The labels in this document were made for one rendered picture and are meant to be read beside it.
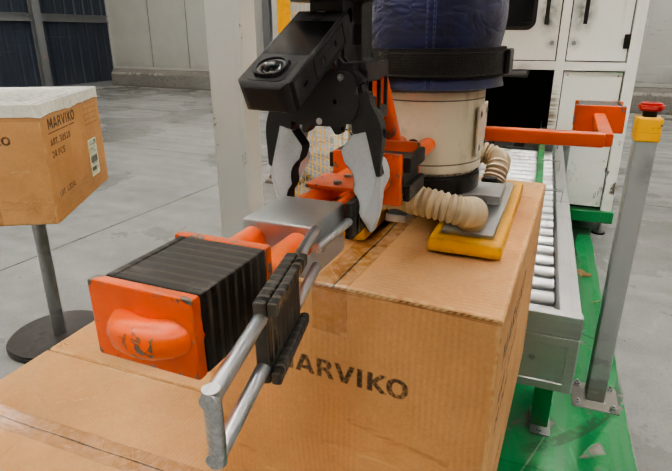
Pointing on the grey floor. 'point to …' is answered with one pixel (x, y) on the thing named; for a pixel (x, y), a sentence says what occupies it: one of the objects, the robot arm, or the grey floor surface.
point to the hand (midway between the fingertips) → (324, 217)
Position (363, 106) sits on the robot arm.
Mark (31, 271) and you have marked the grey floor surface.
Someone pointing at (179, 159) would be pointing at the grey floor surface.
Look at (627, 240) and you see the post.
